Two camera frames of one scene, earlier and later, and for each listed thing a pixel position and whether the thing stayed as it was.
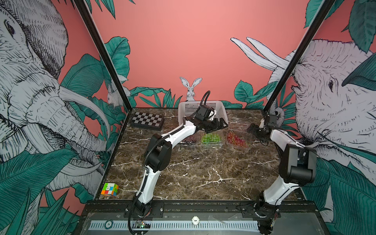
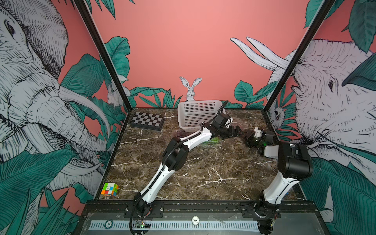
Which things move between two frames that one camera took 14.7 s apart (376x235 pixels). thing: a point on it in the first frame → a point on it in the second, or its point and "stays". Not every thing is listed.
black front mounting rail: x=201 y=207 stays
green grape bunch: x=211 y=138 stays
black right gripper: x=254 y=130 → x=249 y=137
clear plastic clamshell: x=213 y=140 stays
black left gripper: x=216 y=127 → x=231 y=128
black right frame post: x=325 y=7 stays
